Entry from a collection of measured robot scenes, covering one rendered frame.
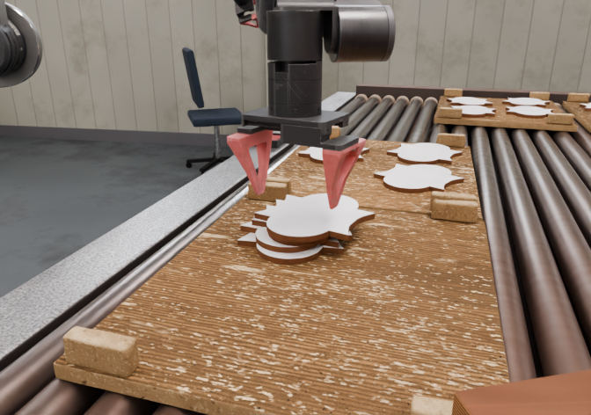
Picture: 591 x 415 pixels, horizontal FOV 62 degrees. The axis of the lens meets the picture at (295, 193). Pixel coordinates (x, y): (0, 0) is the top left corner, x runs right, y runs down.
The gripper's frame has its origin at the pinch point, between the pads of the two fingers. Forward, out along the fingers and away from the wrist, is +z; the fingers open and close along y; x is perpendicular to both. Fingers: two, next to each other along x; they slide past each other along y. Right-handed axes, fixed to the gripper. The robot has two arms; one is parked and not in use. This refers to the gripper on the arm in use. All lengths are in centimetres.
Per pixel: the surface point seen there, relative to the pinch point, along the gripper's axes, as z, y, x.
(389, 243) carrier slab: 7.2, -8.9, -7.5
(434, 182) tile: 6.1, -7.8, -30.9
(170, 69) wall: 23, 314, -306
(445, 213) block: 6.0, -12.9, -17.8
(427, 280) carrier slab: 7.3, -15.6, -0.8
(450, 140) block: 5, -4, -59
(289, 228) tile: 3.8, 0.0, 1.3
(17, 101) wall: 56, 473, -249
